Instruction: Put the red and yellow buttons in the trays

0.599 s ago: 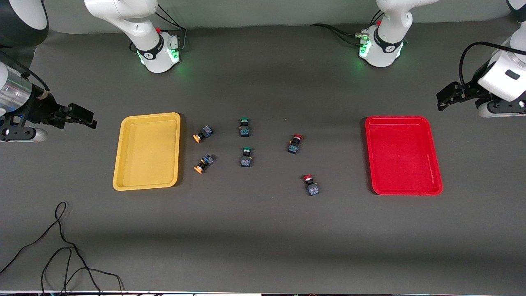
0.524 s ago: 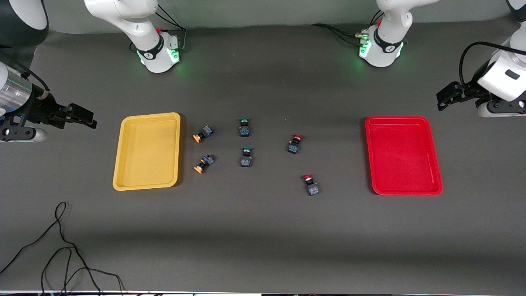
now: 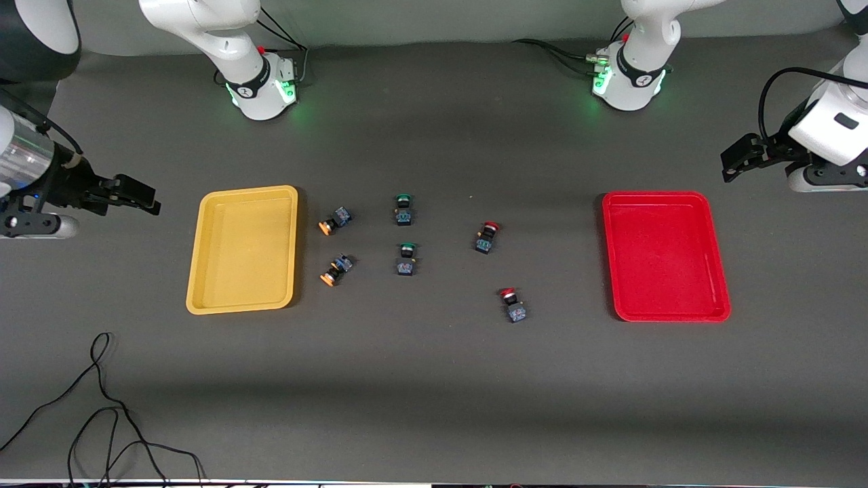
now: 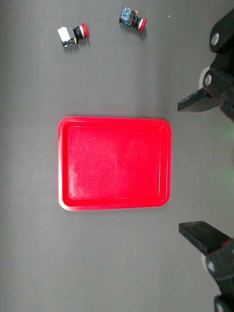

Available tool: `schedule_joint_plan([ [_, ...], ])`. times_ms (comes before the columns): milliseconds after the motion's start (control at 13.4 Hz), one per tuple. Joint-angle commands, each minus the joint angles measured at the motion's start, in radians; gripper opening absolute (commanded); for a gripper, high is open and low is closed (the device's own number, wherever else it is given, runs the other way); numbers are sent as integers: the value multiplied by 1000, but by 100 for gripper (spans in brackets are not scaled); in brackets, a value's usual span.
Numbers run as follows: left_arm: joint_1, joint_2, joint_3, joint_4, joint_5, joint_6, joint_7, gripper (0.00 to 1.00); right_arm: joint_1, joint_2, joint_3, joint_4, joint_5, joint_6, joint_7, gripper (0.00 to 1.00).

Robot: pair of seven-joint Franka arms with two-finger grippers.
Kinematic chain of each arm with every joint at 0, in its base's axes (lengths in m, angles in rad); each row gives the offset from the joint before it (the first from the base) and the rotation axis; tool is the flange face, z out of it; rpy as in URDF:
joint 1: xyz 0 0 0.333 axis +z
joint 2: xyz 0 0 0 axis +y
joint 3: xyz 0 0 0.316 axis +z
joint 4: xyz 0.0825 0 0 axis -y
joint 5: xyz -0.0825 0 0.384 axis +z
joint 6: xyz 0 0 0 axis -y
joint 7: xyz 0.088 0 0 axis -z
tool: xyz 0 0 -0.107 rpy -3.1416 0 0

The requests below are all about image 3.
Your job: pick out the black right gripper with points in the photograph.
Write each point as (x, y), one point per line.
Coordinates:
(70, 184)

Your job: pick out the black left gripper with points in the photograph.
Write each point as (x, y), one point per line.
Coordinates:
(774, 150)

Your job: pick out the yellow push button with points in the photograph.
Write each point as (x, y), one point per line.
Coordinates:
(339, 218)
(341, 264)

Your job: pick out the red push button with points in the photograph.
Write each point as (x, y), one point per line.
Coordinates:
(485, 242)
(515, 312)

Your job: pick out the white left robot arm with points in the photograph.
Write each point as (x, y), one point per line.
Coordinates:
(644, 41)

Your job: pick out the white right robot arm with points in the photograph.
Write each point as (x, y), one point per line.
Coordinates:
(230, 41)

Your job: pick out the yellow plastic tray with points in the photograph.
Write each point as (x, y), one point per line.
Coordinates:
(237, 271)

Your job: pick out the red plastic tray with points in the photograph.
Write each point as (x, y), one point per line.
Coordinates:
(664, 271)

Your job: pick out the green push button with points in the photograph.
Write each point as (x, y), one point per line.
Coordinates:
(404, 215)
(405, 266)

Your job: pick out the dark grey table mat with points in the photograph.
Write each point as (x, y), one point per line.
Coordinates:
(434, 379)

